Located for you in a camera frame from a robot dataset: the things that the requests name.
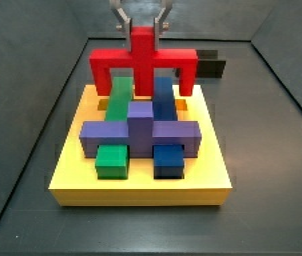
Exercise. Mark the blue rectangular block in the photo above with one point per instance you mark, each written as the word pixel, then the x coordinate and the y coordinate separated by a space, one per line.
pixel 168 150

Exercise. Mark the green rectangular block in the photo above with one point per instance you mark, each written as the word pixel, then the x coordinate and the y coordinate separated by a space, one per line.
pixel 112 162

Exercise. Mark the purple cross-shaped block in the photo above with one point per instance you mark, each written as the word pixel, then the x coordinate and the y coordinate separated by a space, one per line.
pixel 141 138

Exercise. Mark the black support block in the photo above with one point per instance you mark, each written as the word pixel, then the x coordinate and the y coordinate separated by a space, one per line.
pixel 200 64

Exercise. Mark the red E-shaped block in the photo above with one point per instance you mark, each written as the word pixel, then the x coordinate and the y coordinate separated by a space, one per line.
pixel 144 58

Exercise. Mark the yellow wooden board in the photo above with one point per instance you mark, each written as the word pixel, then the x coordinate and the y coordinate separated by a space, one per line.
pixel 205 186

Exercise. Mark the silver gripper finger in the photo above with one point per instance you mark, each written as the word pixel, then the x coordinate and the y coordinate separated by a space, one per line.
pixel 161 25
pixel 124 19

